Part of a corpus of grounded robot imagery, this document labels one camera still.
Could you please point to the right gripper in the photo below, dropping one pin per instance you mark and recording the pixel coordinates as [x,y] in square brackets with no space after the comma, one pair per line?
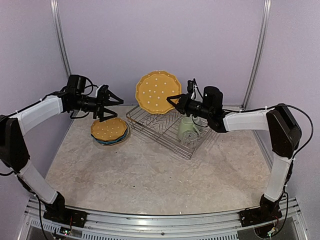
[182,103]

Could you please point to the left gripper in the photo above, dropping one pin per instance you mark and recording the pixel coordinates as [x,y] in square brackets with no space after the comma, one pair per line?
[100,103]

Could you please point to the yellow polka dot plate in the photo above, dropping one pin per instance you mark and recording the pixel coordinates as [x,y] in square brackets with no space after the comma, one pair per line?
[108,130]
[153,89]

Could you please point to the blue polka dot plate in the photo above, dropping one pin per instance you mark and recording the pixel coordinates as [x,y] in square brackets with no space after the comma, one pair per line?
[112,142]

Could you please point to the cream bird pattern plate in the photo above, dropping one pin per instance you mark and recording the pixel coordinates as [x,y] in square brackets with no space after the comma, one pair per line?
[126,137]

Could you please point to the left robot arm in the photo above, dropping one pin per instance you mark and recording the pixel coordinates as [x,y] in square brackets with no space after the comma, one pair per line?
[79,94]

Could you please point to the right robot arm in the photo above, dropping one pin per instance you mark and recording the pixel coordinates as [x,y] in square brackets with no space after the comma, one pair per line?
[285,135]

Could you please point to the pale green mug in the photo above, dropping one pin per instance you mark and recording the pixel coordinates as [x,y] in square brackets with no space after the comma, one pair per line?
[187,124]

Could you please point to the clear glass cup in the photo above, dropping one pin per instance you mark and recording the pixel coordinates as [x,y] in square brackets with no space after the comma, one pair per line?
[189,139]

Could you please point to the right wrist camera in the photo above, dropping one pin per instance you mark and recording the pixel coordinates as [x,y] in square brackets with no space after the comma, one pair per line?
[193,89]

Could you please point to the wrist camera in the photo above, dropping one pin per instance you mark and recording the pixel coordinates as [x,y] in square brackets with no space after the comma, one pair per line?
[101,91]
[193,89]

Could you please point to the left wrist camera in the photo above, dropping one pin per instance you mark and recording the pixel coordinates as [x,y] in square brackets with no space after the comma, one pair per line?
[101,91]

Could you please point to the metal wire dish rack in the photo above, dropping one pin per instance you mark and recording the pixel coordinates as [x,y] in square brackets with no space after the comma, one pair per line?
[163,129]

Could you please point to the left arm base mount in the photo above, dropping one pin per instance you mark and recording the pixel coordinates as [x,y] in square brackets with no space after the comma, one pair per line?
[70,217]

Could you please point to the left aluminium corner post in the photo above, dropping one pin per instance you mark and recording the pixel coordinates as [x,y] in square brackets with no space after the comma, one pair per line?
[54,5]

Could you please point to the aluminium corner post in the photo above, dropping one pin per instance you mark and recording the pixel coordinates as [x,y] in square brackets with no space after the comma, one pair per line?
[258,52]
[54,5]

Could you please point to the right aluminium corner post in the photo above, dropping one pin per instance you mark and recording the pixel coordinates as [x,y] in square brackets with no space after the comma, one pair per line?
[258,52]

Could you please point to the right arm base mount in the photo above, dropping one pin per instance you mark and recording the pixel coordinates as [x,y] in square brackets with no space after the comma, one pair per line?
[255,216]

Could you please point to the aluminium front rail frame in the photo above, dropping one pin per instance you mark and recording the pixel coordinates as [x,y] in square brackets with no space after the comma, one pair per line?
[104,225]

